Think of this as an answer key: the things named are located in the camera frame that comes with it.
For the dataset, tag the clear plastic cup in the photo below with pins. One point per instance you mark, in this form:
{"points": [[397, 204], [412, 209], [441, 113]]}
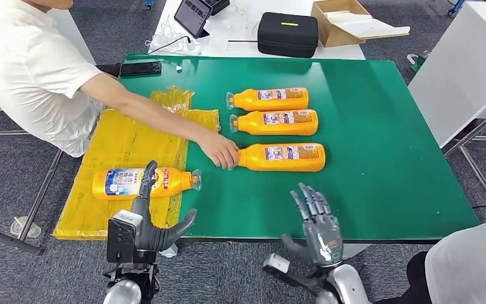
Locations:
{"points": [[25, 228]]}

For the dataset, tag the white paper sheet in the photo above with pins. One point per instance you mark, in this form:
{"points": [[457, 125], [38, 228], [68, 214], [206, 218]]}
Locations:
{"points": [[373, 27]]}

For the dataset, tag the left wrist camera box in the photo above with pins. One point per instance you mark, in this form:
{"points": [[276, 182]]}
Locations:
{"points": [[121, 239]]}

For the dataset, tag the small white scrap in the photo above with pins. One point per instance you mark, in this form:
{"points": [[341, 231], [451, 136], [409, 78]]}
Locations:
{"points": [[178, 67]]}

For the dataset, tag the person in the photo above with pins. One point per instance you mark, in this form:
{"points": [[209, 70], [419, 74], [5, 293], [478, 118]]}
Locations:
{"points": [[16, 63], [469, 268]]}

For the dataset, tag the white side table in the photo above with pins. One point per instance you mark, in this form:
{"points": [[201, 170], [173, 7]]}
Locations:
{"points": [[469, 63]]}

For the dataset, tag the black box device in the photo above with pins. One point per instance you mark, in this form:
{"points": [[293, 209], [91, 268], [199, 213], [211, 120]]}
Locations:
{"points": [[218, 5]]}

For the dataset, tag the chrome table leg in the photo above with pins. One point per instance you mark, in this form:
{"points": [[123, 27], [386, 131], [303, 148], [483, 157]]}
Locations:
{"points": [[41, 194]]}

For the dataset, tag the dark tablet on stand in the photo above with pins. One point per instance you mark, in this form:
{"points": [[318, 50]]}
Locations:
{"points": [[192, 14]]}

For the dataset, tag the chrome table frame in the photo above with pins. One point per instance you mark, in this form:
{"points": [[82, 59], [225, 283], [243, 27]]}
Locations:
{"points": [[477, 128]]}

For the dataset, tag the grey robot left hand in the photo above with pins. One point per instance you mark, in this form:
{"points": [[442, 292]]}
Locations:
{"points": [[146, 226]]}

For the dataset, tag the person's right hand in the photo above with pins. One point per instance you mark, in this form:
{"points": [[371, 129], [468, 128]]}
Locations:
{"points": [[220, 149]]}

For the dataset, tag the black smartphone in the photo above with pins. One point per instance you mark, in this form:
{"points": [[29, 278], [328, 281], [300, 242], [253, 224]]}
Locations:
{"points": [[140, 69]]}

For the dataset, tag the person's right forearm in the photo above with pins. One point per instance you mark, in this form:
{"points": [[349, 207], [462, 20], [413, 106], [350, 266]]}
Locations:
{"points": [[167, 121]]}

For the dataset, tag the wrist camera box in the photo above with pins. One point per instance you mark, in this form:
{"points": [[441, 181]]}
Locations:
{"points": [[121, 239], [276, 263]]}

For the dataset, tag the chrome crossbar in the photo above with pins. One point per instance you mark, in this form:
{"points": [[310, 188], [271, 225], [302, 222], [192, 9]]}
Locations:
{"points": [[0, 133]]}

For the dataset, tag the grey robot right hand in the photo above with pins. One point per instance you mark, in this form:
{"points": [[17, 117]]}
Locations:
{"points": [[322, 239]]}

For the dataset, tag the orange detergent bottle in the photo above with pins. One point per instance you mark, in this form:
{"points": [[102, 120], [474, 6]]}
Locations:
{"points": [[113, 184], [276, 129], [285, 164], [268, 105]]}

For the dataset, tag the white table foot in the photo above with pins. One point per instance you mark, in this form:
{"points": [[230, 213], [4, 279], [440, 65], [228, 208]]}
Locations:
{"points": [[168, 251], [358, 251]]}

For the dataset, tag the brown cardboard box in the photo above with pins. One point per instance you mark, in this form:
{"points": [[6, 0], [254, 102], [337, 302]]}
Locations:
{"points": [[339, 38]]}

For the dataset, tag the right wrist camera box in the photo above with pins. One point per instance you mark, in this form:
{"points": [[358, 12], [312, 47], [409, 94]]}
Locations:
{"points": [[276, 263]]}

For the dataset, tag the green white floor object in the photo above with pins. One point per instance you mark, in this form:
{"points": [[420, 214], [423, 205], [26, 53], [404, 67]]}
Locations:
{"points": [[419, 63]]}

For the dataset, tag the blue frame foot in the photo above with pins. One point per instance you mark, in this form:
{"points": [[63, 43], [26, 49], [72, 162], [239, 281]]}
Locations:
{"points": [[148, 3], [457, 6]]}

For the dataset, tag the black carrying case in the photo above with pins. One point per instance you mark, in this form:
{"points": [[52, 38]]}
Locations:
{"points": [[287, 38]]}

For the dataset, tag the dark metal floor bar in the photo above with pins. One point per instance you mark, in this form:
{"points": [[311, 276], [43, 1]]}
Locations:
{"points": [[8, 240]]}

